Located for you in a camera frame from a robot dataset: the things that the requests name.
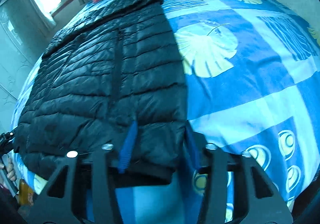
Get yellow object beside bed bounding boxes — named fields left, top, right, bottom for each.
left=18, top=179, right=34, bottom=206

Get blue patterned bed sheet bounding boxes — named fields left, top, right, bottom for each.
left=12, top=0, right=319, bottom=223

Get person's left hand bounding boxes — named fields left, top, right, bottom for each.
left=0, top=155, right=17, bottom=182

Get black quilted puffer jacket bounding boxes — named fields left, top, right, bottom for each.
left=14, top=0, right=188, bottom=182

